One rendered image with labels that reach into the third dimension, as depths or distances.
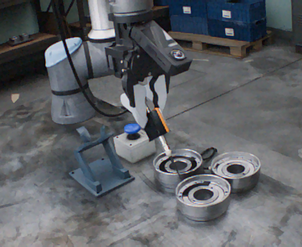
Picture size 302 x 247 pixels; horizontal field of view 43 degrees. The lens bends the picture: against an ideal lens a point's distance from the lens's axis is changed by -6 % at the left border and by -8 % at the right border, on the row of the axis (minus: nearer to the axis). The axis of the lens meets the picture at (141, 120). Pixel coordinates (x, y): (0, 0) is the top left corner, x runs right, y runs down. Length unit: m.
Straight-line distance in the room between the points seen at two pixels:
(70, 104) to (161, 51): 0.60
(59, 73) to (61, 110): 0.11
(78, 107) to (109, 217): 0.49
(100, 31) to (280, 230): 0.75
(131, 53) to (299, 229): 0.43
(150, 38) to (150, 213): 0.33
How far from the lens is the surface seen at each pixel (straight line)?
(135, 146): 0.94
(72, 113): 1.20
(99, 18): 1.16
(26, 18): 4.83
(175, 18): 5.04
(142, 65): 0.69
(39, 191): 0.92
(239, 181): 0.80
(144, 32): 0.67
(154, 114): 0.73
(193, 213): 0.74
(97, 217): 0.80
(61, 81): 1.18
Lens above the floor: 1.28
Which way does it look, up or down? 25 degrees down
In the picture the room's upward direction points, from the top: 8 degrees counter-clockwise
